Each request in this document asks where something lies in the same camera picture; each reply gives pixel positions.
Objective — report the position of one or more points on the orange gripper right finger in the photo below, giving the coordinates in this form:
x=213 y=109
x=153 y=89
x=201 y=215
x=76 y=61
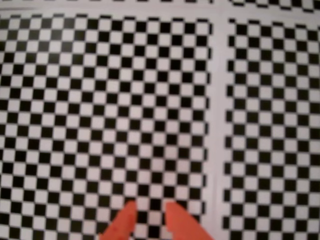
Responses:
x=183 y=225

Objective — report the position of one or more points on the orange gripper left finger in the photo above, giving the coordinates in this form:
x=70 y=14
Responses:
x=120 y=222

